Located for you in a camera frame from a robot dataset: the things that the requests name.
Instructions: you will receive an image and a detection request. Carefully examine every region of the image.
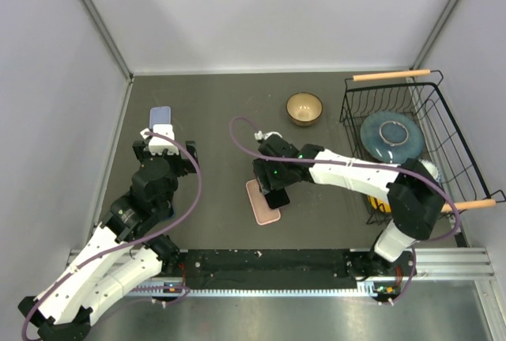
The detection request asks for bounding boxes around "pink phone case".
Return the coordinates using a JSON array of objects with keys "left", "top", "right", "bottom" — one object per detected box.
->
[{"left": 246, "top": 180, "right": 281, "bottom": 225}]

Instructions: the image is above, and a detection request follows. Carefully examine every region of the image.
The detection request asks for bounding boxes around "lavender phone case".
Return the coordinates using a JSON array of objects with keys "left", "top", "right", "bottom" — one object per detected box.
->
[{"left": 149, "top": 106, "right": 172, "bottom": 130}]

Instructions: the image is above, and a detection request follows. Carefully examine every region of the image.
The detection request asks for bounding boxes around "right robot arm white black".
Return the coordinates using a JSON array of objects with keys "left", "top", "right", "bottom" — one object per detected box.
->
[{"left": 252, "top": 132, "right": 447, "bottom": 275}]

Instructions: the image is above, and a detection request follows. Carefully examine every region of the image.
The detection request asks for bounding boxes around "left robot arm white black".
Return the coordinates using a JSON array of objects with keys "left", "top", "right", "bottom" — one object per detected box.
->
[{"left": 18, "top": 131, "right": 201, "bottom": 340}]

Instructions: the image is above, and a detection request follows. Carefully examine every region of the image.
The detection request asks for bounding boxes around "tan ceramic bowl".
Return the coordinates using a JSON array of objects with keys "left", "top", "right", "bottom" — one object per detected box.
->
[{"left": 285, "top": 92, "right": 323, "bottom": 127}]

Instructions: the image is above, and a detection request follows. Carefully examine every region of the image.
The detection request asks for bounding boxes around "yellow bowl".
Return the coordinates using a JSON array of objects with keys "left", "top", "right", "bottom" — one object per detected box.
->
[{"left": 366, "top": 195, "right": 391, "bottom": 214}]

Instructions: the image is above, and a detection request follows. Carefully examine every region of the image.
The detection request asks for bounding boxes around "blue ceramic plate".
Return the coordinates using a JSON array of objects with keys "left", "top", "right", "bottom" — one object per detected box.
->
[{"left": 360, "top": 111, "right": 425, "bottom": 165}]

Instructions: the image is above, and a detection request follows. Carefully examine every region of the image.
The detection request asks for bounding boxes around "blue white patterned bowl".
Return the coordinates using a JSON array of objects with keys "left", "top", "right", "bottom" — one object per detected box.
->
[{"left": 419, "top": 159, "right": 441, "bottom": 184}]

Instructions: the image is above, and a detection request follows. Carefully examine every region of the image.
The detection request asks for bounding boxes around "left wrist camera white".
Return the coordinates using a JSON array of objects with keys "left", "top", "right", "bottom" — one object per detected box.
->
[{"left": 140, "top": 123, "right": 179, "bottom": 155}]

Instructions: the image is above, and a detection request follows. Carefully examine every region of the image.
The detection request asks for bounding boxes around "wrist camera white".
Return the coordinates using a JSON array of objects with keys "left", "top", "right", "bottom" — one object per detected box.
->
[
  {"left": 254, "top": 131, "right": 282, "bottom": 143},
  {"left": 140, "top": 123, "right": 179, "bottom": 155}
]

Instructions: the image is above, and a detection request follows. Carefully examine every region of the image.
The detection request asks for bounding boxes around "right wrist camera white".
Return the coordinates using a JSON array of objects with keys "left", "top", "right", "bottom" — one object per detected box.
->
[{"left": 254, "top": 131, "right": 282, "bottom": 143}]

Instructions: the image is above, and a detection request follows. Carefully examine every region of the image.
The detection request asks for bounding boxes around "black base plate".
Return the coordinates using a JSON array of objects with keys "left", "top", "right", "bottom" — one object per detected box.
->
[{"left": 180, "top": 249, "right": 365, "bottom": 290}]

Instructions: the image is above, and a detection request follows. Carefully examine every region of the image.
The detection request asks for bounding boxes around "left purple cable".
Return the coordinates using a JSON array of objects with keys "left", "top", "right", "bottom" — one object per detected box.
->
[{"left": 19, "top": 130, "right": 203, "bottom": 340}]

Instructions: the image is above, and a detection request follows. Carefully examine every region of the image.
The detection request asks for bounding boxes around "black wire basket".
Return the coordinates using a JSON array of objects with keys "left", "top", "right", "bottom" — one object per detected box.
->
[{"left": 340, "top": 69, "right": 505, "bottom": 203}]

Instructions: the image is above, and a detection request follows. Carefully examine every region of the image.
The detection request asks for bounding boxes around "aluminium rail frame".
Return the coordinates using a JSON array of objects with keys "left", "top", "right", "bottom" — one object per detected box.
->
[{"left": 59, "top": 248, "right": 506, "bottom": 341}]

